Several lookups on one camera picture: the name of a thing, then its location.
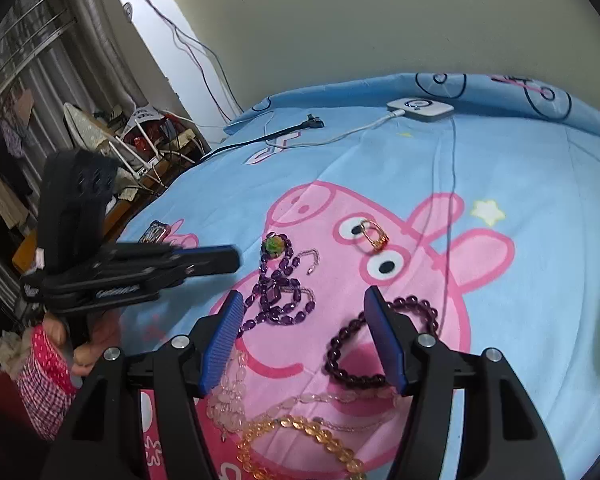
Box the black cable with plug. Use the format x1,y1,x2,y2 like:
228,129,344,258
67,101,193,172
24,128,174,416
197,114,326,163

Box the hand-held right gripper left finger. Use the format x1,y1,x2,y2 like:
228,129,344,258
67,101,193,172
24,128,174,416
40,290,246,480

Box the amber bead bracelet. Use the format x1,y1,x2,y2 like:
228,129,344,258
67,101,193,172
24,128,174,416
236,415,368,480

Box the gold ring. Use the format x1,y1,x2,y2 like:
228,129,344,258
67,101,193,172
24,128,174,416
357,219,391,253

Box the pink bead necklace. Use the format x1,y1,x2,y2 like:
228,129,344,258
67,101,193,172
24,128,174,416
205,345,401,441

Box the blue cartoon pig printed blanket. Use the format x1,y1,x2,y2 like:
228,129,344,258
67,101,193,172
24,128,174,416
115,72,600,480

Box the dark purple bead bracelet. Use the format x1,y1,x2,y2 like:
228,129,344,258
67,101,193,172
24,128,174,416
325,297,438,390

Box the person's left hand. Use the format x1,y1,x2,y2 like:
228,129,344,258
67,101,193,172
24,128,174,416
45,310,123,376

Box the beige power strip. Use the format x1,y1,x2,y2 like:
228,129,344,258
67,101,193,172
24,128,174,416
161,127,202,150

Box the white router with antennas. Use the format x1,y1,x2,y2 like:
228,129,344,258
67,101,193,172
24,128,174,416
107,107,163,181

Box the metal drying rack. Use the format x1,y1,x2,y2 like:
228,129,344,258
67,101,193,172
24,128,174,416
0,0,78,106

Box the person's dark red clothing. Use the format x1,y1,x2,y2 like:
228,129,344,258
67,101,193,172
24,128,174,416
0,367,56,480

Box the purple bead necklace green pendant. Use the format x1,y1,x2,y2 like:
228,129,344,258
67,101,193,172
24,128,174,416
237,234,322,338

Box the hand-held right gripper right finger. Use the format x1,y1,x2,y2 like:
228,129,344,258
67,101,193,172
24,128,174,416
362,285,566,480

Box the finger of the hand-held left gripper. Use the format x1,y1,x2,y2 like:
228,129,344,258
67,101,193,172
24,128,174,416
100,262,241,307
100,245,241,271

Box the white ironing board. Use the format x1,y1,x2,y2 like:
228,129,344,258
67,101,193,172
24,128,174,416
62,102,128,161

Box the smartphone with pink case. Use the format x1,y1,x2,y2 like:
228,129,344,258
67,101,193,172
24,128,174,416
139,220,170,245

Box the white charging cable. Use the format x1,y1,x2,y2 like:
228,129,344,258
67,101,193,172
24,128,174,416
266,110,397,150

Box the white charger box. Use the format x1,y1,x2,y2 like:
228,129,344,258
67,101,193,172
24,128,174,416
386,96,453,123

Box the red and black wall wires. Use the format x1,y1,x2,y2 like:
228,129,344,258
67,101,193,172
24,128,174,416
105,0,243,126

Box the person's left forearm checked sleeve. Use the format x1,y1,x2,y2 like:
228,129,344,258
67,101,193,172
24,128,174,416
17,325,78,441

